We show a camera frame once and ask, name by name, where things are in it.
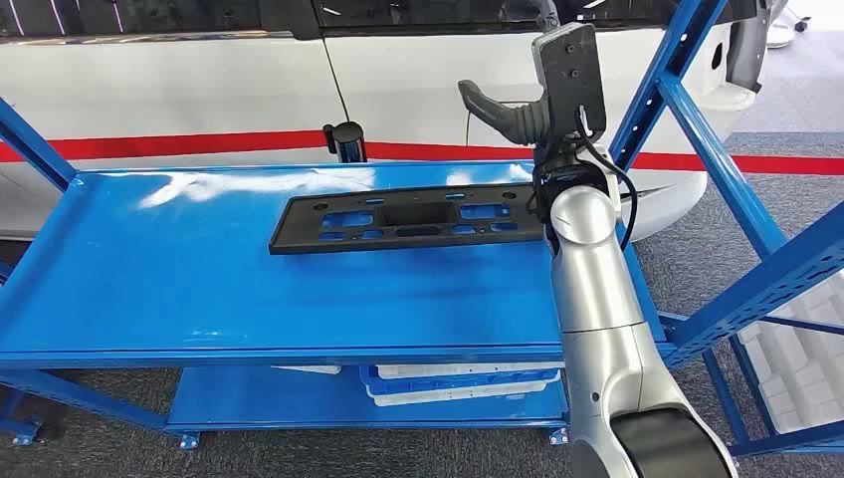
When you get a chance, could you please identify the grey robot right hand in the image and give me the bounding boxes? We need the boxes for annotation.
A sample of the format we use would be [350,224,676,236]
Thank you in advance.
[458,79,553,147]

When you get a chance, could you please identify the long black plastic car part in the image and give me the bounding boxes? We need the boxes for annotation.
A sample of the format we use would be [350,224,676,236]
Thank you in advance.
[268,182,551,257]

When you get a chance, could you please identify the blue metal shelf rack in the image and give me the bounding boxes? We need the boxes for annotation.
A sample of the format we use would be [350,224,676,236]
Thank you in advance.
[659,310,844,460]
[0,0,844,451]

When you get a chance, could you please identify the white plastic bin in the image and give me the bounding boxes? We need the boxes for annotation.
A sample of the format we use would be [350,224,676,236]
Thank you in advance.
[365,380,560,408]
[271,364,343,376]
[375,360,566,381]
[737,269,844,435]

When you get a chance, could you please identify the blue plastic bin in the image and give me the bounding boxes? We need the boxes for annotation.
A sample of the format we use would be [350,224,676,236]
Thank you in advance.
[358,364,561,398]

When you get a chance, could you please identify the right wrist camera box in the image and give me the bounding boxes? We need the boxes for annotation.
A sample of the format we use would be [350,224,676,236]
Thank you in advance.
[530,21,608,143]

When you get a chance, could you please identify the black cylindrical post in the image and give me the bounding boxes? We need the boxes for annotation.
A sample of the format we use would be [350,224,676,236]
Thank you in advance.
[321,120,368,164]

